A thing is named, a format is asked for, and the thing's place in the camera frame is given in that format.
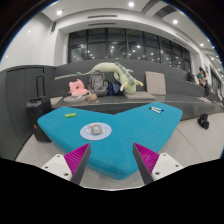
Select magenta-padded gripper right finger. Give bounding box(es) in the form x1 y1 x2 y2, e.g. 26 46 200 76
132 142 184 185

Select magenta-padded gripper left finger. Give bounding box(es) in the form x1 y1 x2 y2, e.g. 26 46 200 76
41 143 92 185

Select grey and white computer mouse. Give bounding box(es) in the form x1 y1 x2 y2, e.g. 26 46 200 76
89 122 103 136

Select round light blue mouse pad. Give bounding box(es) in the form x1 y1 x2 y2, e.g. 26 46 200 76
79 121 113 141

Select black wheeled suitcase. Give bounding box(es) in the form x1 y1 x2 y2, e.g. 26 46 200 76
25 74 53 142

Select flat grey seat cushion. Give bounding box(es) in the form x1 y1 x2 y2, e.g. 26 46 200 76
49 96 64 108
123 90 157 101
63 94 89 104

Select small tan pouch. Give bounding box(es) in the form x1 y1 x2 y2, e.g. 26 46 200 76
86 93 98 102

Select black bag on floor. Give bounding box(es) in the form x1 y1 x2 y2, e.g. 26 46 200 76
197 113 211 130

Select pink plush cushion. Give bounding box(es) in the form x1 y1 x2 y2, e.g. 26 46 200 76
68 78 89 98

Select upright grey cushion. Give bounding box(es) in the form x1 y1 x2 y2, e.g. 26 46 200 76
144 70 167 96

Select dark blue patterned bag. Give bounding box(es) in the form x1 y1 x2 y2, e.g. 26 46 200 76
106 82 122 97

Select grey backpack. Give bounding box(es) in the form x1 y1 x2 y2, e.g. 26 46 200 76
87 70 109 97

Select green dragon plush toy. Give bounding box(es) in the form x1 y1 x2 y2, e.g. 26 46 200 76
76 61 144 95

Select person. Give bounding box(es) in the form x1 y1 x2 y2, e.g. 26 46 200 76
197 66 211 99
186 68 196 83

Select recessed ceiling lights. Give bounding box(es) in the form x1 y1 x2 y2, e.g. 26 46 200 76
26 1 221 64

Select dark glass window wall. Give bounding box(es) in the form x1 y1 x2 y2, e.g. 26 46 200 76
67 27 192 73

